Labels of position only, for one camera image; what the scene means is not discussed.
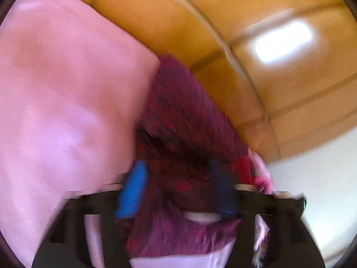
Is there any wooden panelled wardrobe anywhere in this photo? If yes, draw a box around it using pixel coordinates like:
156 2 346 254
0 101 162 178
82 0 356 161

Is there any pink bed cover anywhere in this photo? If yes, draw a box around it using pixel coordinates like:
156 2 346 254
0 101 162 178
1 0 236 267

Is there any red floral knit sweater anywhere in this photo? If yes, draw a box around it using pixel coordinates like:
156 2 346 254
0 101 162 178
122 54 274 258

